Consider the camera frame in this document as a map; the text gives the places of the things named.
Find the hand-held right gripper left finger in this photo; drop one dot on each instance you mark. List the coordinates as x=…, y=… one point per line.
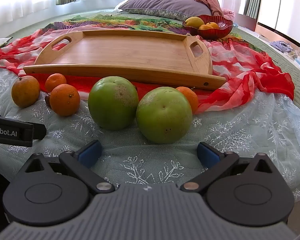
x=90, y=153

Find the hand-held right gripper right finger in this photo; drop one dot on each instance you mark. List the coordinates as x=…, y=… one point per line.
x=207, y=155

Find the brownish orange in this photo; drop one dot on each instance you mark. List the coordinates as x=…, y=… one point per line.
x=25, y=91

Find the dark red date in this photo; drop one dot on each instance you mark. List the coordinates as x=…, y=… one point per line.
x=47, y=100

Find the green apple back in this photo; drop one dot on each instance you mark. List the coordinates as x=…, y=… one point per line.
x=112, y=102

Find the green apple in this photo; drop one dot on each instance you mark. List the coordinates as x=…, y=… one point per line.
x=164, y=115
x=112, y=102

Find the bright orange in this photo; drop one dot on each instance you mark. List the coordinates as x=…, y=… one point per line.
x=64, y=100

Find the green apple front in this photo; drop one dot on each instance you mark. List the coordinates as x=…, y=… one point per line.
x=164, y=115

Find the small mandarin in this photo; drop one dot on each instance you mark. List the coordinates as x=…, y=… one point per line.
x=55, y=81

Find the wooden serving tray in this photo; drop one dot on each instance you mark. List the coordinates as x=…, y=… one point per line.
x=130, y=52

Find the snowflake tulle cloth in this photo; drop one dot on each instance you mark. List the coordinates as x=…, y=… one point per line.
x=240, y=135

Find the red and white scarf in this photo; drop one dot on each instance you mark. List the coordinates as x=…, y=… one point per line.
x=240, y=80

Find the red glass bowl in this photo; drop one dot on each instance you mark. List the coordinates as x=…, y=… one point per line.
x=215, y=33

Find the green quilted bedspread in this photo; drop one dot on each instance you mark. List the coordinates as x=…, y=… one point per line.
x=290, y=62

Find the small orange in bowl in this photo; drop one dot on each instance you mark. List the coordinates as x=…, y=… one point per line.
x=205, y=27
x=213, y=25

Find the white sheer curtain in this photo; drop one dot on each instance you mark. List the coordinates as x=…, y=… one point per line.
x=27, y=0

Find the lilac crumpled cloth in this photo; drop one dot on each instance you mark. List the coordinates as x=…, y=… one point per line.
x=282, y=46

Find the yellow mango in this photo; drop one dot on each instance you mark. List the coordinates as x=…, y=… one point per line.
x=193, y=22

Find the colourful floral cloth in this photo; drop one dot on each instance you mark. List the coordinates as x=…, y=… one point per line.
x=130, y=21

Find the purple pillow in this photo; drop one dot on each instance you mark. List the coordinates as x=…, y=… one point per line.
x=162, y=2

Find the white wardrobe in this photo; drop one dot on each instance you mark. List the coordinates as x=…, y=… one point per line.
x=277, y=2

